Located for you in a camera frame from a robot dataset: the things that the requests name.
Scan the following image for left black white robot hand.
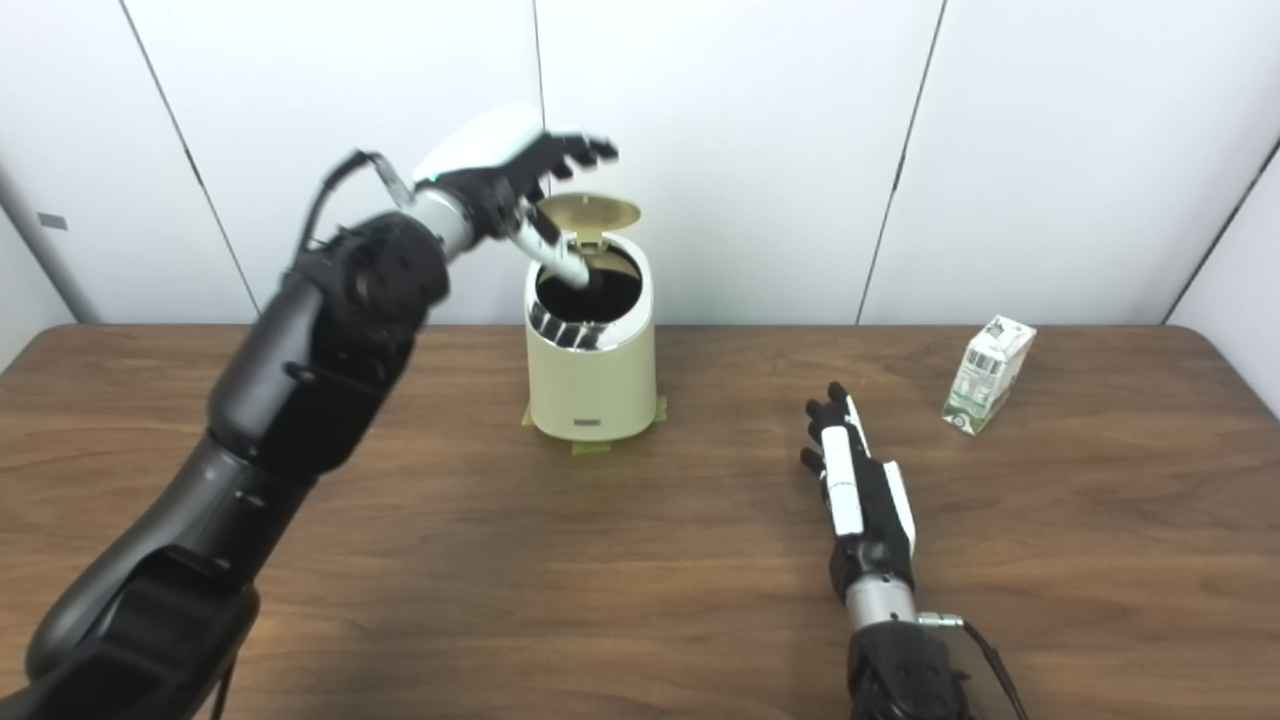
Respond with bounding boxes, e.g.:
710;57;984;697
410;103;621;293

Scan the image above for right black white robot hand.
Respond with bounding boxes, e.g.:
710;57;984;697
800;381;918;601

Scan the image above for cream round bin lid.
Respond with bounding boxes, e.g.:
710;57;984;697
537;193;642;241

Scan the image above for white green milk carton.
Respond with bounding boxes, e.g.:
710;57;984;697
940;315;1038;437

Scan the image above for cream round trash bin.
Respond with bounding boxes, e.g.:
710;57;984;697
524;232;659;443

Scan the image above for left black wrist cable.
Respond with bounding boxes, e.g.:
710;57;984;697
298;150;416;261

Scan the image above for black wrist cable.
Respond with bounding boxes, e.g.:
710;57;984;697
298;150;416;261
918;612;1031;720

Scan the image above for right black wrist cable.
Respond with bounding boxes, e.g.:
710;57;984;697
918;612;1031;720

